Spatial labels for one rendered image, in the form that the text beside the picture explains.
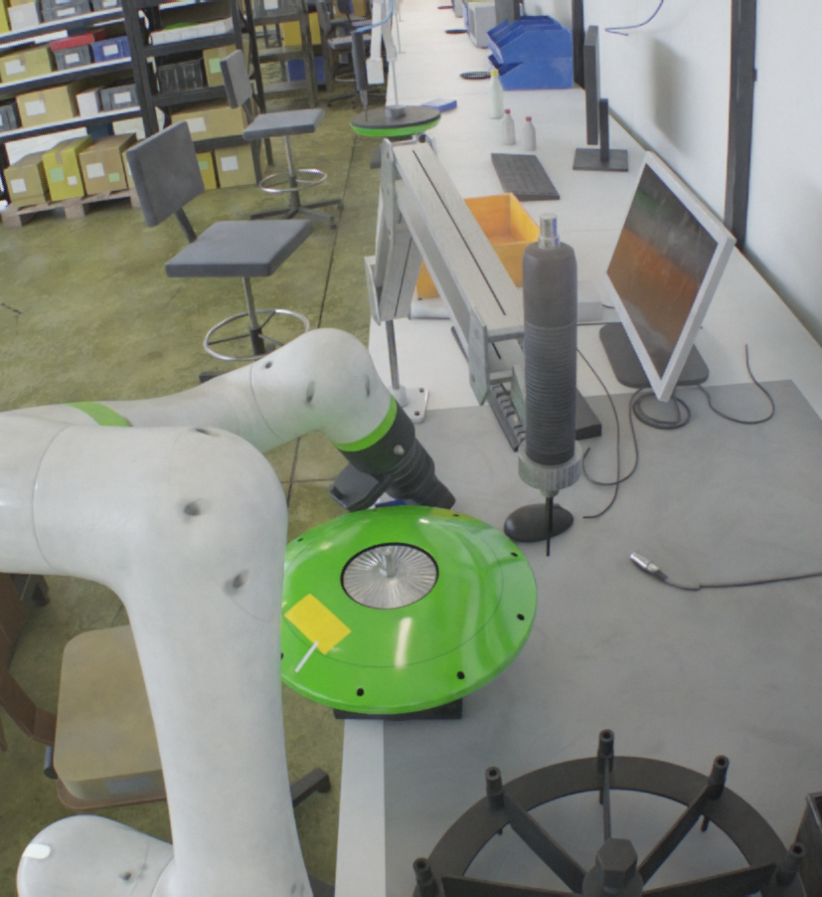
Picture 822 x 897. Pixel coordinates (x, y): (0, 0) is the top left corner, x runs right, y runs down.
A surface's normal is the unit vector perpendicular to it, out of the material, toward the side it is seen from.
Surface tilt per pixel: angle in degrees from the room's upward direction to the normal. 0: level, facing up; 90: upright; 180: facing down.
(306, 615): 15
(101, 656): 0
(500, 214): 86
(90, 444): 6
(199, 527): 57
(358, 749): 0
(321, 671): 24
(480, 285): 10
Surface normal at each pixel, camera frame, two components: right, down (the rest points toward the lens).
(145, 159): 0.94, -0.01
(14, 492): -0.14, -0.14
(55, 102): -0.04, 0.55
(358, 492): -0.45, -0.56
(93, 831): -0.02, -0.95
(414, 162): -0.06, -0.73
